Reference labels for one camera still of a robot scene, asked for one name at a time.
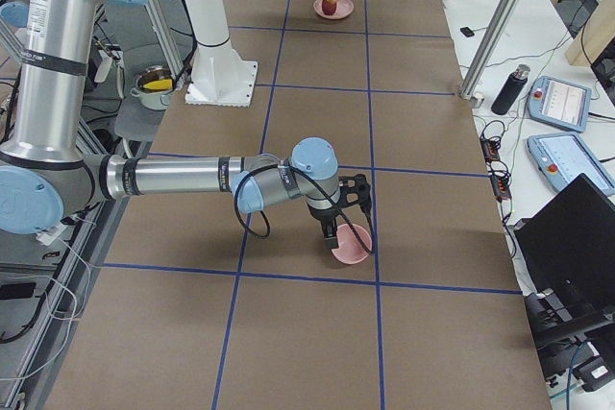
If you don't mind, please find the pink plate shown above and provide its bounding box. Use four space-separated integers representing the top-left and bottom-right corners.
313 0 355 20

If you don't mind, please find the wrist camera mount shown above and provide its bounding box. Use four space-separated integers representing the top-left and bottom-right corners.
337 174 372 216

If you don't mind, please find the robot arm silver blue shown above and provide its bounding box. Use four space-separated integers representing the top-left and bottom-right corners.
1 0 346 249

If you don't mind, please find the red apple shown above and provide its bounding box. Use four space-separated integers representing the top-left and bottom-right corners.
321 0 337 16

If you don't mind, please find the upper teach pendant tablet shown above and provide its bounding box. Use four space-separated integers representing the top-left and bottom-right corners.
527 76 592 133

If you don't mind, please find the aluminium frame post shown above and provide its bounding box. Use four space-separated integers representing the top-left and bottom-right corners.
458 0 520 109

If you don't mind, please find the small black device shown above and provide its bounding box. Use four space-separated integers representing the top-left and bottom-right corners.
459 27 475 37

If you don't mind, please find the white pedestal column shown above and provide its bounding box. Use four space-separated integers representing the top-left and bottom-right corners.
184 0 258 108

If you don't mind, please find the lower teach pendant tablet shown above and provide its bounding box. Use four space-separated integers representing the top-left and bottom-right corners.
527 133 614 196

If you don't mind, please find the black monitor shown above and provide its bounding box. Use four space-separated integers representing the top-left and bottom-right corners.
514 174 614 309

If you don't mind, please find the black water bottle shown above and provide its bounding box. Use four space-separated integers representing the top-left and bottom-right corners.
490 64 530 115

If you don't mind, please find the white enamel pot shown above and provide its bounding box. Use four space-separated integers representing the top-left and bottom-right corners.
130 65 174 111

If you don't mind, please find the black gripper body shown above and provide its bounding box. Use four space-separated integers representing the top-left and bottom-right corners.
307 205 338 230

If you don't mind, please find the teach pendant tablet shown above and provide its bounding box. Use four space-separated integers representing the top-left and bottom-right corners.
527 133 614 196
527 76 592 133

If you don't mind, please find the pink bowl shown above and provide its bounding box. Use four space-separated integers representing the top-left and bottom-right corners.
332 224 372 265

